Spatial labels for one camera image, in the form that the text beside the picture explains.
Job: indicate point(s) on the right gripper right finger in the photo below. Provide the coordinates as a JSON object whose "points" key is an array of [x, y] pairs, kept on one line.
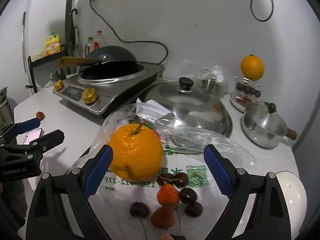
{"points": [[269, 217]]}

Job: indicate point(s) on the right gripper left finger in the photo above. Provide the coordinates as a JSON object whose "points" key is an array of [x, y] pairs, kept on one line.
{"points": [[47, 217]]}

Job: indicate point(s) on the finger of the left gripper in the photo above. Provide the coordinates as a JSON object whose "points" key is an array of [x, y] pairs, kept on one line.
{"points": [[26, 126], [40, 145]]}

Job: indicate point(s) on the large orange with stem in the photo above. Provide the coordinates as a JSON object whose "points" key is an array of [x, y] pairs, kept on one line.
{"points": [[137, 153]]}

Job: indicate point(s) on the red strawberry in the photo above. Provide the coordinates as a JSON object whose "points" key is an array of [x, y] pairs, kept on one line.
{"points": [[162, 218], [168, 196]]}

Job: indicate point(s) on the dark cherry with stem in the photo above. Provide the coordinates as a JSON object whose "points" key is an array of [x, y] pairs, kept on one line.
{"points": [[188, 196]]}

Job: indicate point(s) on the smartphone with lit screen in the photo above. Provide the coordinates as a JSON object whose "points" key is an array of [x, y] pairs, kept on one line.
{"points": [[33, 135]]}

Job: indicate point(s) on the small strawberry on counter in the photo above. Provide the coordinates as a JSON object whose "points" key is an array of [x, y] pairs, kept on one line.
{"points": [[40, 115]]}

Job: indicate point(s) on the white round plate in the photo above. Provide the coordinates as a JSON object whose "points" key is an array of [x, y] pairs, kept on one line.
{"points": [[295, 198]]}

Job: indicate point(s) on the dark cherry on bag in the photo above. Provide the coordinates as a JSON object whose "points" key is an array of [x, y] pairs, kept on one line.
{"points": [[165, 178], [181, 180], [195, 209]]}

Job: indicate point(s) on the silver induction cooker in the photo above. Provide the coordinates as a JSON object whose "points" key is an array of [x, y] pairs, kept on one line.
{"points": [[108, 88]]}

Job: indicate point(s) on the clear printed plastic bag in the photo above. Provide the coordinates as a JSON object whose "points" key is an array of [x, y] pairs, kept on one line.
{"points": [[114, 196]]}

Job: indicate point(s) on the yellow detergent bottle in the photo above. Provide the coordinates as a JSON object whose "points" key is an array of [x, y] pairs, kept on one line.
{"points": [[53, 44]]}

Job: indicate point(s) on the small steel saucepan with lid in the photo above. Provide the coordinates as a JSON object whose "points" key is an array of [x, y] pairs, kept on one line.
{"points": [[263, 126]]}

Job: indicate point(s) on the clear bottle red label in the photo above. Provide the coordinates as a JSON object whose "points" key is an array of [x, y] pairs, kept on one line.
{"points": [[99, 41]]}

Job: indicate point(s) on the glass fruit stand with cherries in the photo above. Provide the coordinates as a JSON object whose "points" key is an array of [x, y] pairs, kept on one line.
{"points": [[245, 91]]}

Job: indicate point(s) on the large steel domed lid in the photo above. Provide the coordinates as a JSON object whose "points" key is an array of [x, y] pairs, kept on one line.
{"points": [[194, 119]]}

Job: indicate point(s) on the steel cups in plastic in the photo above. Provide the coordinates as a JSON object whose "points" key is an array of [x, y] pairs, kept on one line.
{"points": [[214, 80]]}

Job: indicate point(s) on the orange on glass stand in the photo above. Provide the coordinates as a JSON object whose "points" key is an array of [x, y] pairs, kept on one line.
{"points": [[252, 67]]}

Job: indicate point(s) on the black wire shelf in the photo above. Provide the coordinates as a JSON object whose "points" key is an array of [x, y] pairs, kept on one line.
{"points": [[39, 62]]}

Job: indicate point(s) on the black wok wooden handle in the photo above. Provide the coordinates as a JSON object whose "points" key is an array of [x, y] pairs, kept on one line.
{"points": [[104, 63]]}

